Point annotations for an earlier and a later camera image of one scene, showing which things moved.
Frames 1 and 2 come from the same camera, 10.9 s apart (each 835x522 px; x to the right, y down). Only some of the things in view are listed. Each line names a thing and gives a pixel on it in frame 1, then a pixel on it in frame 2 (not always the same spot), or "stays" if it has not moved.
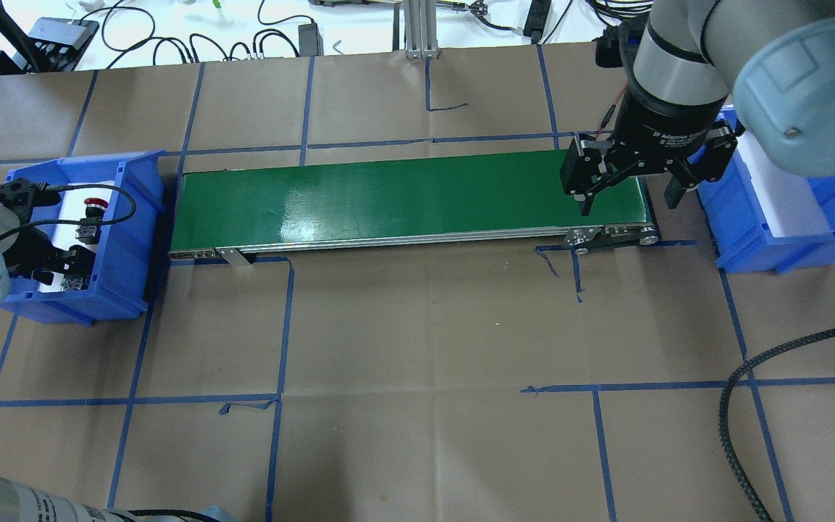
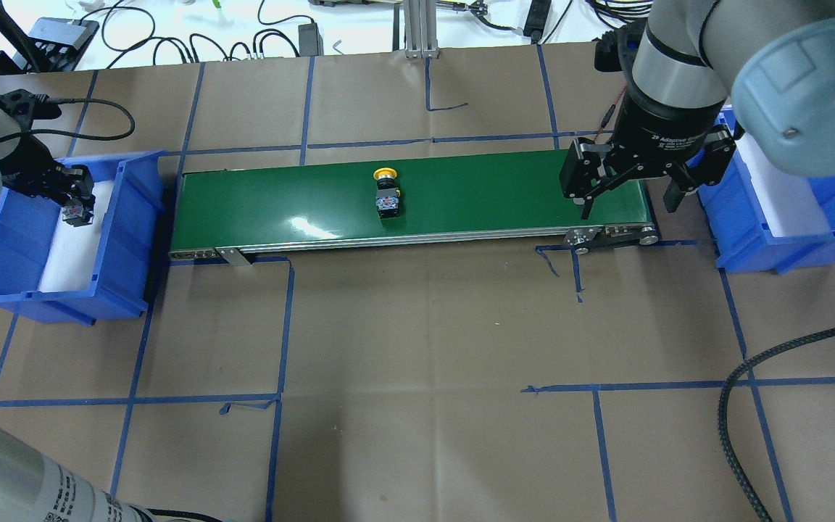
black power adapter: (311, 42) stays
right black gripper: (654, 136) stays
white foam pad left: (72, 209) stays
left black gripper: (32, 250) to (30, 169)
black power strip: (536, 19) stays
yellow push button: (73, 283) to (387, 196)
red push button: (96, 209) to (77, 214)
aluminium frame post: (420, 30) stays
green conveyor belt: (483, 201) stays
